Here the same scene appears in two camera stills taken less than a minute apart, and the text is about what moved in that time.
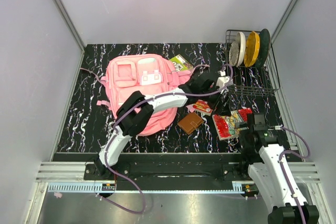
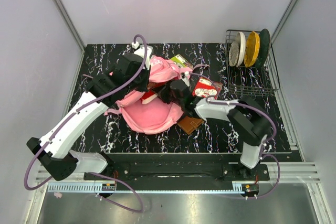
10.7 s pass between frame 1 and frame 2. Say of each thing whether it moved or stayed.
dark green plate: stayed
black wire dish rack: stayed
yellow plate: stayed
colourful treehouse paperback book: moved
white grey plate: stayed
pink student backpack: moved
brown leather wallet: stayed
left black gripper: moved
